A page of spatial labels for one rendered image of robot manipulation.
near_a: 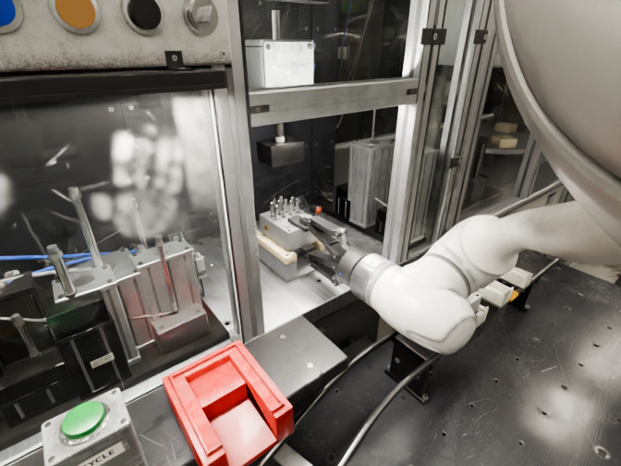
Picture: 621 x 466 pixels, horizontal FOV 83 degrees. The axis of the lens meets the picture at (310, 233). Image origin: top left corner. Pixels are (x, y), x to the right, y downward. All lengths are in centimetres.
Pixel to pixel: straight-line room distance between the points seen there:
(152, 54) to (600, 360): 117
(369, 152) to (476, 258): 44
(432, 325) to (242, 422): 31
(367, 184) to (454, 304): 49
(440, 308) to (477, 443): 40
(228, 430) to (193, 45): 49
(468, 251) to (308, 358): 32
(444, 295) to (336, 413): 41
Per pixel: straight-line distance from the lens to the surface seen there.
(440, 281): 60
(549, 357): 114
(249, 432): 56
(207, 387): 58
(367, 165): 96
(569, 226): 37
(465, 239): 63
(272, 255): 83
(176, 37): 46
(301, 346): 67
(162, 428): 61
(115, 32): 45
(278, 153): 77
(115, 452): 50
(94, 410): 49
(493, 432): 92
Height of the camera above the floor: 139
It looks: 28 degrees down
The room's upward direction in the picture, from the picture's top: straight up
